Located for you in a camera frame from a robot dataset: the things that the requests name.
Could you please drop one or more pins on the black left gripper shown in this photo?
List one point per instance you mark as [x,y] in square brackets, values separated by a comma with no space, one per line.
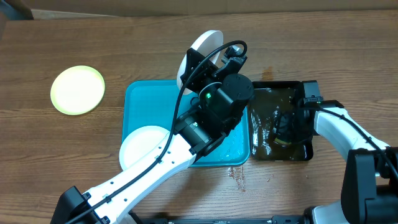
[201,74]

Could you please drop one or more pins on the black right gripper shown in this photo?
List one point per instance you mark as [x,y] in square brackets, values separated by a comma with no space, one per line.
[302,138]

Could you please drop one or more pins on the white plate with thin smear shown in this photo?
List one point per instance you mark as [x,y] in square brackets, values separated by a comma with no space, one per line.
[205,44]

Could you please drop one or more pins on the green yellow sponge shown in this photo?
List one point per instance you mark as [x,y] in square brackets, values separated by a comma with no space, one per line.
[283,134]

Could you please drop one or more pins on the yellow plate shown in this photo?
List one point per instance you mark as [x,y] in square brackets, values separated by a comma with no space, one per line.
[77,90]

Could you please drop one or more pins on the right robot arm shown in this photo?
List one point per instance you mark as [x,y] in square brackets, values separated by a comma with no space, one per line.
[369,190]

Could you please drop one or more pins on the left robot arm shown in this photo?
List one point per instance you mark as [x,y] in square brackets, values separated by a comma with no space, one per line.
[151,154]

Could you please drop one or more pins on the black water tray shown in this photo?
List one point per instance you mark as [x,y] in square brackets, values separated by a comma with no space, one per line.
[270,98]

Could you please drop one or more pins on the blue plastic tray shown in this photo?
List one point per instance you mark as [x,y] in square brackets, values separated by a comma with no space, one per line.
[152,103]

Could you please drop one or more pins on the white plate with orange stain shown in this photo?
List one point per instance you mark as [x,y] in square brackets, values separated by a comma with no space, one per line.
[140,142]

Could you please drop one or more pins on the cardboard backdrop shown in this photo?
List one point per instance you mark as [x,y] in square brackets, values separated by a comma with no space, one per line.
[23,9]

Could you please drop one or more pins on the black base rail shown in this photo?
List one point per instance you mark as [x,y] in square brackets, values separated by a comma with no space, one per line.
[277,219]

